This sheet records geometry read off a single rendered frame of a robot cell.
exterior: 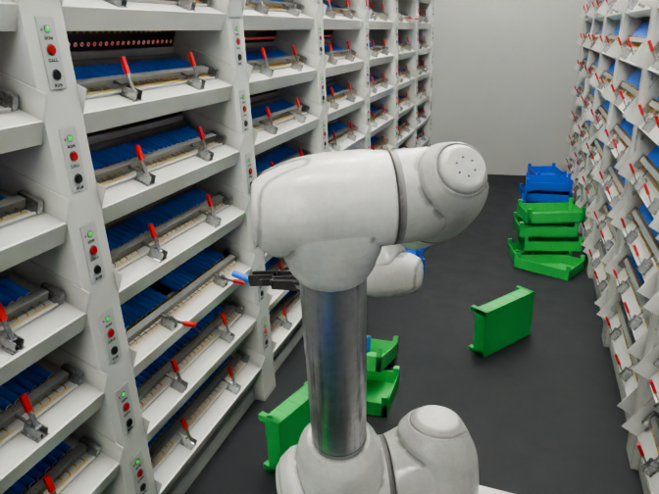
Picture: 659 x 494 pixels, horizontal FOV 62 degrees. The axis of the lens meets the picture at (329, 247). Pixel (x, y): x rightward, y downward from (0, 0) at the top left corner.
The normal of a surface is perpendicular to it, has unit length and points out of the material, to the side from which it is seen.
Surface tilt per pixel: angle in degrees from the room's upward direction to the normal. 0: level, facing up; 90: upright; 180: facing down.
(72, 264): 90
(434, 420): 6
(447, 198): 107
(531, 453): 0
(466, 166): 55
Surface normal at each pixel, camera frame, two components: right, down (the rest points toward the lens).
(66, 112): 0.94, 0.08
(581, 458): -0.04, -0.93
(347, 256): 0.22, 0.62
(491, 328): 0.58, 0.27
